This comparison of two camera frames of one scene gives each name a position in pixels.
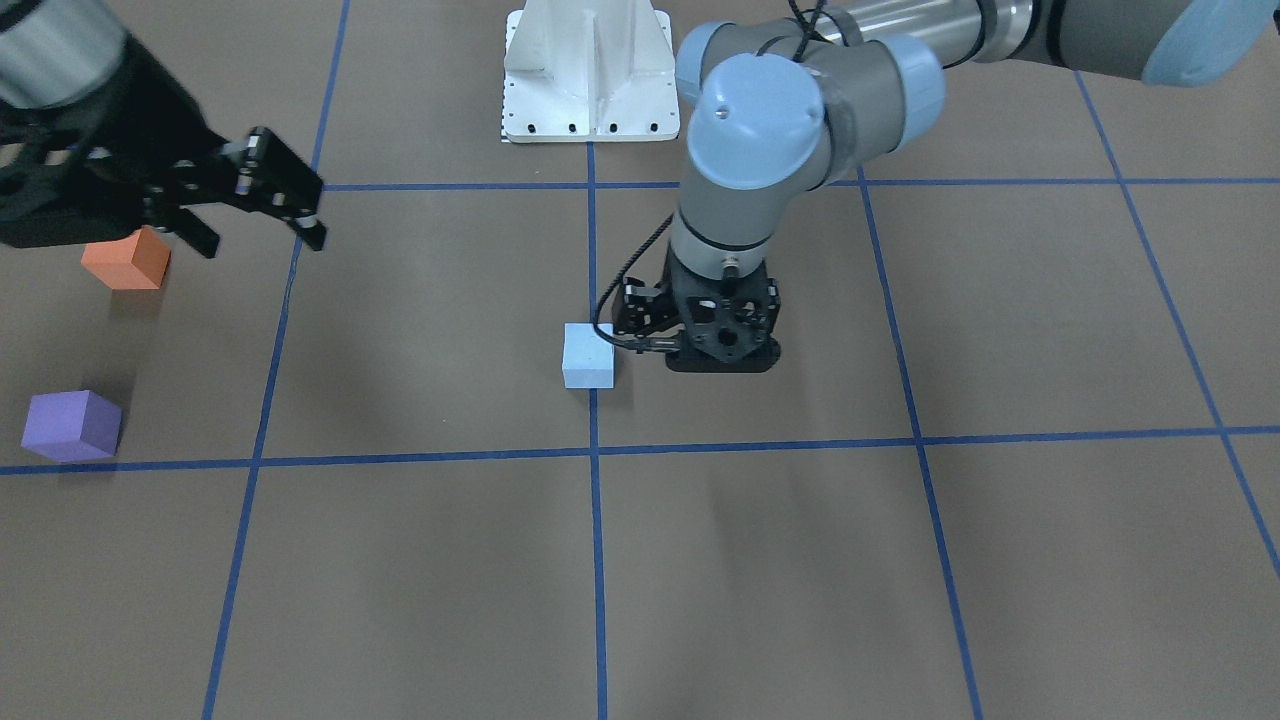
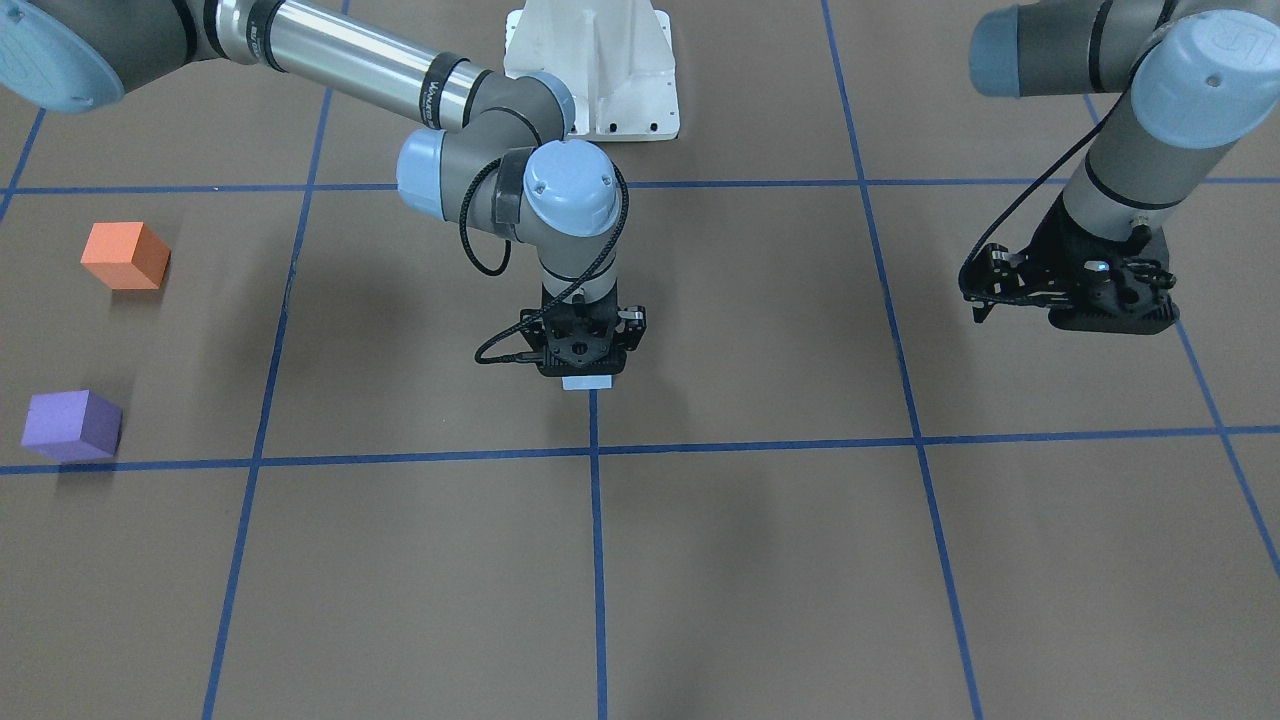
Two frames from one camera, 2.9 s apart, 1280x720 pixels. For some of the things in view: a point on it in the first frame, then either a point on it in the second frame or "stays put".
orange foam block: x=134 y=261 stays put
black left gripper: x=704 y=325 -> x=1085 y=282
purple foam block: x=72 y=426 stays put
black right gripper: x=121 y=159 -> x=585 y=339
